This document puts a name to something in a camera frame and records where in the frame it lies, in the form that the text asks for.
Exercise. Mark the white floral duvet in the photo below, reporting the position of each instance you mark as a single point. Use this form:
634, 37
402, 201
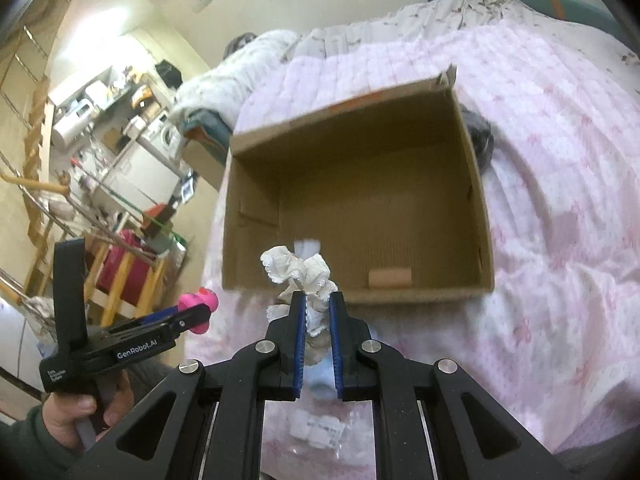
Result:
225, 88

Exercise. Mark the black hanging garment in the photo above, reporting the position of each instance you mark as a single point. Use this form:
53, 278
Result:
169, 74

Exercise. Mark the person's left hand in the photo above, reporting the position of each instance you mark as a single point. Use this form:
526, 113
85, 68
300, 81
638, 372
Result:
61, 411

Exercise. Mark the yellow wooden chair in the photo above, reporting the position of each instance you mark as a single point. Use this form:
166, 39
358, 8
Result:
119, 285

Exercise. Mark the white kitchen cabinet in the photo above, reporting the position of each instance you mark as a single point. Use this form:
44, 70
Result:
141, 179

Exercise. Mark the pink plush toy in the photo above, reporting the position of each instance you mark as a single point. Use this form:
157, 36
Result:
204, 295

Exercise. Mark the teal orange bolster pillow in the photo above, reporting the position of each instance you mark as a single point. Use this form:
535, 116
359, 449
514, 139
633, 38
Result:
580, 12

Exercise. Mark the white washing machine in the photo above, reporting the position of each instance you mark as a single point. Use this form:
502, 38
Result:
162, 139

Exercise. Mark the light blue fluffy cloth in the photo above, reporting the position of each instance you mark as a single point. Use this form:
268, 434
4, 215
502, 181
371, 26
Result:
318, 369

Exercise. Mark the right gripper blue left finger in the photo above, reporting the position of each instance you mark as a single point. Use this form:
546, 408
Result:
299, 302

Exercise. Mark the cardboard box beside bed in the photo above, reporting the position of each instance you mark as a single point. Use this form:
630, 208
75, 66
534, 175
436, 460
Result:
208, 160

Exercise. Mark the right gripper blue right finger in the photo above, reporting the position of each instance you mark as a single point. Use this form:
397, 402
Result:
336, 302

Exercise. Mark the open cardboard box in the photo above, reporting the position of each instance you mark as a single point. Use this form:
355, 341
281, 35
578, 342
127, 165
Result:
386, 180

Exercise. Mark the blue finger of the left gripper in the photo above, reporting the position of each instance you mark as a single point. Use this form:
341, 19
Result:
158, 316
185, 322

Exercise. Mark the dark striped garment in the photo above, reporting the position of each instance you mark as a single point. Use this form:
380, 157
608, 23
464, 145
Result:
480, 132

